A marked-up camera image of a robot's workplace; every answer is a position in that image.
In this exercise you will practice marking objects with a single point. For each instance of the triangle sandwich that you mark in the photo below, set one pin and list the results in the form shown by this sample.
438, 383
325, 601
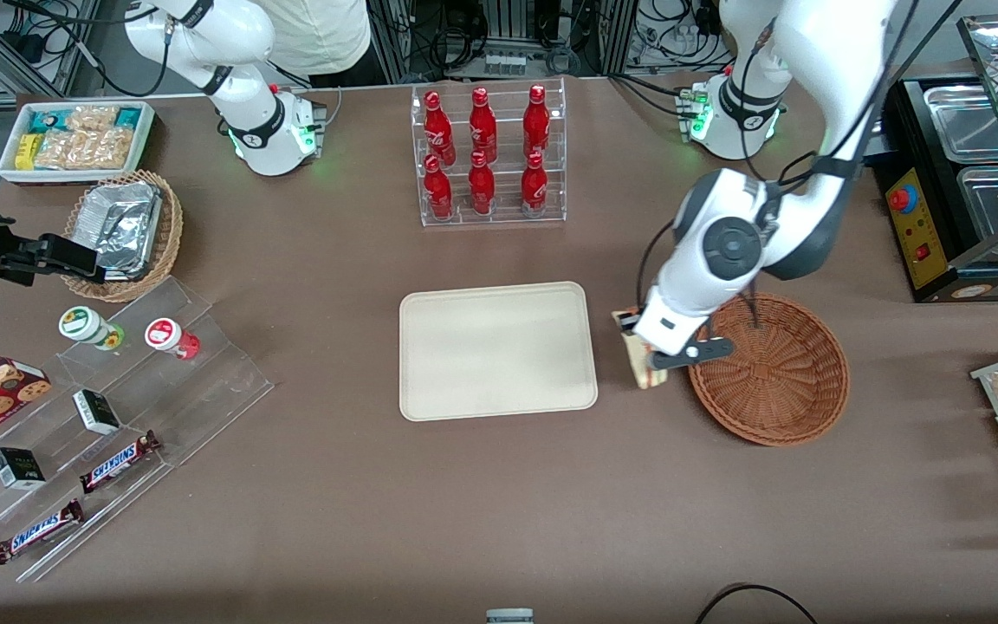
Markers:
639, 362

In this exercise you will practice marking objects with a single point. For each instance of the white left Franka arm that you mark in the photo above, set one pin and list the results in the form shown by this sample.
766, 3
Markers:
837, 104

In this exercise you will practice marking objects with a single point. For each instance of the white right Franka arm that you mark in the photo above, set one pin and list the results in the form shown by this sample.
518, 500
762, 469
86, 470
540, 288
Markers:
239, 43

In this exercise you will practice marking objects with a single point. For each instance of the round brown wicker basket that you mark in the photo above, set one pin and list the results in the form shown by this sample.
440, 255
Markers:
776, 386

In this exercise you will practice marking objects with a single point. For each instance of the light wicker basket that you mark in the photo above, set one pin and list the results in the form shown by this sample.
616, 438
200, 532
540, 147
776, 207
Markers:
171, 225

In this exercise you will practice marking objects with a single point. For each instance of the beige rectangular tray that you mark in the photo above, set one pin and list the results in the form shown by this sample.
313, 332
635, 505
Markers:
499, 351

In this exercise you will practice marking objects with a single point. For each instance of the aluminium foil container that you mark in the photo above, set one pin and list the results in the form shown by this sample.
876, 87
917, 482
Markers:
122, 225

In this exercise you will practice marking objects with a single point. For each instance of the green label yoghurt cup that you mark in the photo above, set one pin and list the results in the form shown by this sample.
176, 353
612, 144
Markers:
83, 323

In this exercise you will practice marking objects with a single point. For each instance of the white plastic snack tub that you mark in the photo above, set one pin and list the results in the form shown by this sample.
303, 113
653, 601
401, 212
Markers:
9, 165

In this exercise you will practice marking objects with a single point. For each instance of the yellow snack pack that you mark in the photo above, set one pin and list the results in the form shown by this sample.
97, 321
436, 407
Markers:
27, 152

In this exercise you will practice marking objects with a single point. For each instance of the clear cracker bag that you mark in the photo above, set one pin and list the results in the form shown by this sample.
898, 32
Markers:
107, 149
57, 149
92, 118

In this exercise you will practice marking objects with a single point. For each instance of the red label yoghurt cup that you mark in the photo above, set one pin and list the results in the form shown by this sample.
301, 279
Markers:
165, 335

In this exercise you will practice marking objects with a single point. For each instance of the teal snack pack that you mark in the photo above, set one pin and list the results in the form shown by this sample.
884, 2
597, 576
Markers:
47, 120
128, 117

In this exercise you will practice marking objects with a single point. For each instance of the small black carton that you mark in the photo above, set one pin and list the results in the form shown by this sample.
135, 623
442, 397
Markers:
96, 412
18, 468

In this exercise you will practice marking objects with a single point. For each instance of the red cola bottle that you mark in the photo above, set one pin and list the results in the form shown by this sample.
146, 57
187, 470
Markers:
536, 121
482, 126
439, 130
482, 189
534, 189
438, 192

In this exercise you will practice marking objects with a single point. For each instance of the clear acrylic bottle rack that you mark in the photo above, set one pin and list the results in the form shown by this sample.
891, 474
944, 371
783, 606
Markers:
508, 212

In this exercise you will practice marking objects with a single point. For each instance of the clear acrylic stepped display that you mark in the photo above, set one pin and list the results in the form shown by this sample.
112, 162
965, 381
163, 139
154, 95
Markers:
204, 381

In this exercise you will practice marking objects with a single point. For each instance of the Snickers chocolate bar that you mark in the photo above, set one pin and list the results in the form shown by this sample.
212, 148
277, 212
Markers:
35, 531
118, 461

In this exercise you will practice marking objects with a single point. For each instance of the black hot food case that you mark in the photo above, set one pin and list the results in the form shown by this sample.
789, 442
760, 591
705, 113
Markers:
919, 234

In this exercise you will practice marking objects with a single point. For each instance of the red emergency stop button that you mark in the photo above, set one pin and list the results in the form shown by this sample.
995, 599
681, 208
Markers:
902, 200

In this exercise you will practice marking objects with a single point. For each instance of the white power strip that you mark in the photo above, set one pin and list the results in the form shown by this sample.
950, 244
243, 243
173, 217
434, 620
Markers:
512, 64

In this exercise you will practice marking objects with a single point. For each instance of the grey device at table edge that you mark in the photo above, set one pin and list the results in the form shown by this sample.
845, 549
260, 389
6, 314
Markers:
509, 616

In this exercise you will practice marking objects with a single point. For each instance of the person in white shirt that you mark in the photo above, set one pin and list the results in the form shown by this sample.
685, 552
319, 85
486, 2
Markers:
317, 35

